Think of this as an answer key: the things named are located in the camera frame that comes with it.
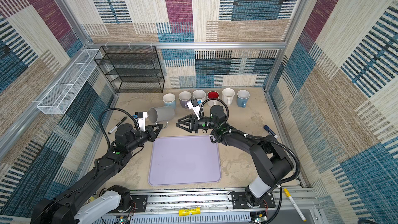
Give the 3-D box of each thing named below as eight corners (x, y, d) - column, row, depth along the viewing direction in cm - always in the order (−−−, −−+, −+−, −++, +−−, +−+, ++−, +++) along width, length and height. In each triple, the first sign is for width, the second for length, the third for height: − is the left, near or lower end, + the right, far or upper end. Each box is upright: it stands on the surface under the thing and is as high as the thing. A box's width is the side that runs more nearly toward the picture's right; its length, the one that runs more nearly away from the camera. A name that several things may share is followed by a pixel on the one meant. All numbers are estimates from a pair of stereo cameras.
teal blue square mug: (236, 110, 109) (239, 101, 102) (234, 99, 116) (236, 89, 108) (248, 110, 109) (252, 101, 102) (245, 99, 116) (248, 89, 108)
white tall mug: (221, 106, 111) (223, 96, 103) (220, 98, 117) (222, 87, 108) (233, 106, 111) (235, 96, 103) (232, 98, 116) (234, 87, 108)
